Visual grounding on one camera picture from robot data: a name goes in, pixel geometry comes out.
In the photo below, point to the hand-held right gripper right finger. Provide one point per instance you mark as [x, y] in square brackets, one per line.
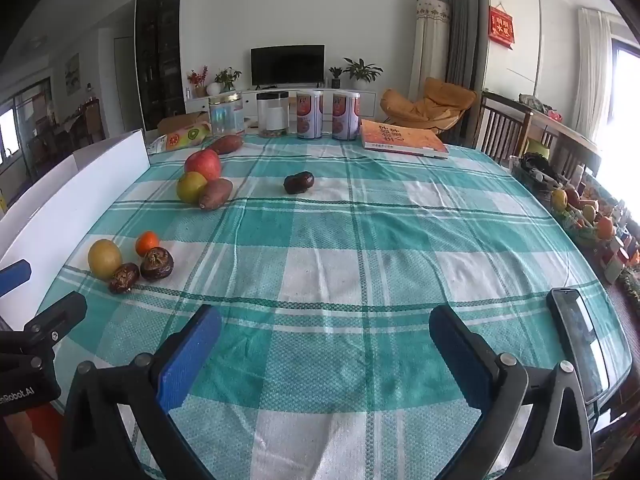
[460, 355]

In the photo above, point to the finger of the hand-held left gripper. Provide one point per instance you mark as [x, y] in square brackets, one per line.
[14, 277]
[57, 317]

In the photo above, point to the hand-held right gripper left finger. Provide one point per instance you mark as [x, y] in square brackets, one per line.
[190, 355]

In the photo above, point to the yellow pear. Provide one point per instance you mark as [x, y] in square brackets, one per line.
[105, 259]

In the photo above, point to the small wrinkled dark fruit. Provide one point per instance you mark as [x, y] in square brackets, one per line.
[124, 278]

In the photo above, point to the large wrinkled dark fruit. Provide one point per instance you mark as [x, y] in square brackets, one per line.
[157, 264]

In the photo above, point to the orange tangerine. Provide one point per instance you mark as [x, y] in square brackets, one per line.
[147, 243]

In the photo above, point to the sweet potato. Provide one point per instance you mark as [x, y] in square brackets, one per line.
[215, 194]
[227, 144]

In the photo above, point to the yellow-green apple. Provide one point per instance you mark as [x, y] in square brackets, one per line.
[190, 187]

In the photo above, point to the white cardboard panel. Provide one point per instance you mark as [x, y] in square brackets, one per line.
[75, 185]

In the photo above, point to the black smartphone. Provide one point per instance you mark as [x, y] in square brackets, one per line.
[577, 340]

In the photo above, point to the teal plaid tablecloth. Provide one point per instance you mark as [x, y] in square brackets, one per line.
[325, 260]

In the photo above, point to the red apple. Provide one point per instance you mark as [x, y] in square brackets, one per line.
[202, 165]

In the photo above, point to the smooth dark brown fruit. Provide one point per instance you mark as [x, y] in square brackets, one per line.
[299, 183]

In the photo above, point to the fruit print snack packet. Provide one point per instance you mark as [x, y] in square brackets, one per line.
[182, 137]

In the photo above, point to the orange book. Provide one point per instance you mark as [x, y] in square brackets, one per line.
[400, 137]

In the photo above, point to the cardboard box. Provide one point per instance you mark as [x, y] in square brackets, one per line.
[180, 121]

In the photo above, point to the dark wooden chair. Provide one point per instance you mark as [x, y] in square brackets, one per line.
[565, 147]
[500, 127]

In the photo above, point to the clear jar gold lid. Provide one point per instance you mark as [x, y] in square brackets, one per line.
[226, 115]

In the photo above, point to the orange lounge chair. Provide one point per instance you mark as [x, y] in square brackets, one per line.
[430, 105]

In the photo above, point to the clear jar black lid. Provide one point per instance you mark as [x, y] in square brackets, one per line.
[272, 115]

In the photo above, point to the red label can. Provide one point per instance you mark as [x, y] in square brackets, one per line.
[345, 116]
[309, 116]

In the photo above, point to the dark glass cabinet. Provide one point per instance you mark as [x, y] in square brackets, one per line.
[160, 55]

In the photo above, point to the white television cabinet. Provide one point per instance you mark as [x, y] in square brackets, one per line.
[372, 102]

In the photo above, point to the red flowers in vase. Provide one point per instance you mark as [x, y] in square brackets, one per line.
[197, 80]

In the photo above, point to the green plant white pot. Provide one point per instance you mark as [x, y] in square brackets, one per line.
[227, 79]

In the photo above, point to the large leafy potted plant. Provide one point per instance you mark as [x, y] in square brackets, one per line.
[361, 72]

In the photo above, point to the small plant dark pot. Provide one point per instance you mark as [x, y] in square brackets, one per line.
[336, 79]

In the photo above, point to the black television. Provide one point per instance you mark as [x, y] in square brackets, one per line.
[287, 65]

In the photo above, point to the covered standing air conditioner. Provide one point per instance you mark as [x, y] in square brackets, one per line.
[430, 45]

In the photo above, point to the white curtain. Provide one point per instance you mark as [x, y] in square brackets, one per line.
[595, 70]

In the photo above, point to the grey curtain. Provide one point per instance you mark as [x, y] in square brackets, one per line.
[465, 25]

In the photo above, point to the framed wall picture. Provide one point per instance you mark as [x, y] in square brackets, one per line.
[72, 74]

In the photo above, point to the red wall hanging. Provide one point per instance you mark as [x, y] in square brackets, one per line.
[501, 27]

